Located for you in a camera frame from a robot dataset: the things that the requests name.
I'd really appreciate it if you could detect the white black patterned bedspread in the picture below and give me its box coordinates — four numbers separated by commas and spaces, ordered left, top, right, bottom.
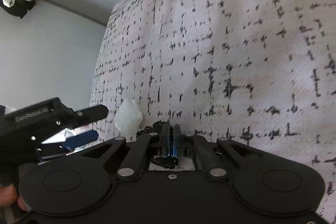
91, 0, 335, 223

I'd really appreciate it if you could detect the person left hand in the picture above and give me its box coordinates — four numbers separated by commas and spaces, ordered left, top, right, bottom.
0, 184, 28, 211

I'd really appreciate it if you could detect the white foam cube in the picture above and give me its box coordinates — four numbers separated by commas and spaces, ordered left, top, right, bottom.
114, 100, 143, 137

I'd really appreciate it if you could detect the black lace white item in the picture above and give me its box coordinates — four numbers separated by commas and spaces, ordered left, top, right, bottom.
136, 121, 182, 169

